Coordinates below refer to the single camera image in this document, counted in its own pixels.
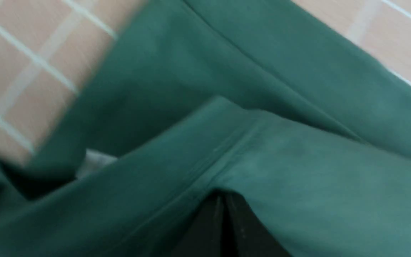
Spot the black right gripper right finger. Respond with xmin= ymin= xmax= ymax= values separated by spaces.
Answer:
xmin=225 ymin=192 xmax=291 ymax=257

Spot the green long-sleeve top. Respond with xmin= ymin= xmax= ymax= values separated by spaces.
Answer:
xmin=0 ymin=0 xmax=411 ymax=257

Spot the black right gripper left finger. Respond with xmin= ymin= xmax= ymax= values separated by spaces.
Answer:
xmin=172 ymin=192 xmax=225 ymax=257

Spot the pink checked tablecloth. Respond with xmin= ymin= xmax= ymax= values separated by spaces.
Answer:
xmin=0 ymin=0 xmax=411 ymax=163

